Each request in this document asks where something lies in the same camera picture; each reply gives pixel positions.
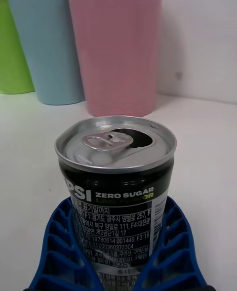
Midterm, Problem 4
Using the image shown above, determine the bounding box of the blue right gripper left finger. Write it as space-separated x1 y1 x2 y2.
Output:
28 196 104 291

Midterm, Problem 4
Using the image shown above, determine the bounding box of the pale blue plastic bin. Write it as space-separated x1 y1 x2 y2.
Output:
4 0 86 106

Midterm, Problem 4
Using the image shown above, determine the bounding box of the green plastic bin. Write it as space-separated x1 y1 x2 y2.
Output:
0 0 35 95

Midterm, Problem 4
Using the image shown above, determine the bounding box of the black drink can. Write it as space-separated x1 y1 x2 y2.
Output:
54 115 177 291

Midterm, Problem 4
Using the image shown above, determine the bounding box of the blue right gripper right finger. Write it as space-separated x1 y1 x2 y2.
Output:
134 196 208 291

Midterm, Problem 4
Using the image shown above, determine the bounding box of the pink plastic bin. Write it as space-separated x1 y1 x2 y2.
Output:
63 0 165 118

